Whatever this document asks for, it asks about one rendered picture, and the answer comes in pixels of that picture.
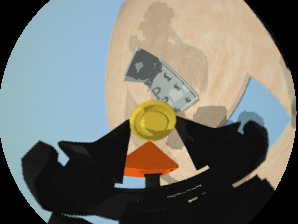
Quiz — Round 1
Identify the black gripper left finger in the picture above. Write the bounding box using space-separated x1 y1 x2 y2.
57 120 132 184

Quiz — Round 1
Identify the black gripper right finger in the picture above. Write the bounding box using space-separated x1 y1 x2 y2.
174 116 241 171

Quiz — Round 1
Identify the yellow round plate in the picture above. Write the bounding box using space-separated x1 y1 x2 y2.
129 100 177 141

